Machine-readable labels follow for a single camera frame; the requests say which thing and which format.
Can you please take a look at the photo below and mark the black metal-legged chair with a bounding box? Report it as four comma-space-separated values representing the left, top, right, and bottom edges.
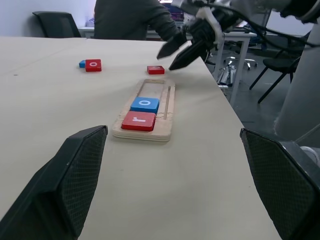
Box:
249, 49, 302, 104

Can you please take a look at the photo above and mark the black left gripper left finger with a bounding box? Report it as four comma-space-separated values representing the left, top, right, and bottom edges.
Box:
0, 125, 109, 240

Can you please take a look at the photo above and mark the office chair star base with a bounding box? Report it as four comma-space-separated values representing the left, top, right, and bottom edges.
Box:
223, 56, 259, 72

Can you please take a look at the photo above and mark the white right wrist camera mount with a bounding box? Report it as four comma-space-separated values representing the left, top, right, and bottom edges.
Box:
195, 6, 224, 46

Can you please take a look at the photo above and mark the blue letter o block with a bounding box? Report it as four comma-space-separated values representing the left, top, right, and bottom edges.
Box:
129, 96, 161, 115

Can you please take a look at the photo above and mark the wooden letter tray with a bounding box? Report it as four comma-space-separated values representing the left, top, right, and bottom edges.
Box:
111, 78, 177, 144

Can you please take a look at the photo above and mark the red letter o block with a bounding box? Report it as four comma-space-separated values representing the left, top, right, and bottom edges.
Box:
84, 58, 103, 73

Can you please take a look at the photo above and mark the silver metallic bundle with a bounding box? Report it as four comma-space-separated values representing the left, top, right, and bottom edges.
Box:
216, 65, 239, 89

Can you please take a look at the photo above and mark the black mesh office chair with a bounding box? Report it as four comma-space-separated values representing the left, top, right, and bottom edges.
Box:
31, 11, 82, 39

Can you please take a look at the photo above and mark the silver robot body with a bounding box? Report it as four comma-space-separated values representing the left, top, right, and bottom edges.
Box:
273, 23, 320, 157

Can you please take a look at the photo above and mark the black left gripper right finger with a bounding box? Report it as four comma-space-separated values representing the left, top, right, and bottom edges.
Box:
239, 127, 320, 240

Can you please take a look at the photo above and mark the red letter b block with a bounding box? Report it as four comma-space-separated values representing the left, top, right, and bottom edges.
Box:
146, 65, 166, 76

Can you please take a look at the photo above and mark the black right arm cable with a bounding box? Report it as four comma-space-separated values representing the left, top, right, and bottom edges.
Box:
212, 4, 320, 54

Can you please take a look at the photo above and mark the red letter r block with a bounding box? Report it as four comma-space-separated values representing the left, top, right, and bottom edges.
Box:
121, 110, 157, 133

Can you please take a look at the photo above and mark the person in dark sweater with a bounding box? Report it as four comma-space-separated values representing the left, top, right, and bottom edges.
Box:
93, 0, 181, 43

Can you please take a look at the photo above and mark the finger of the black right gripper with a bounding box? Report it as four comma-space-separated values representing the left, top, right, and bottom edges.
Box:
156, 31, 188, 61
168, 40, 212, 72

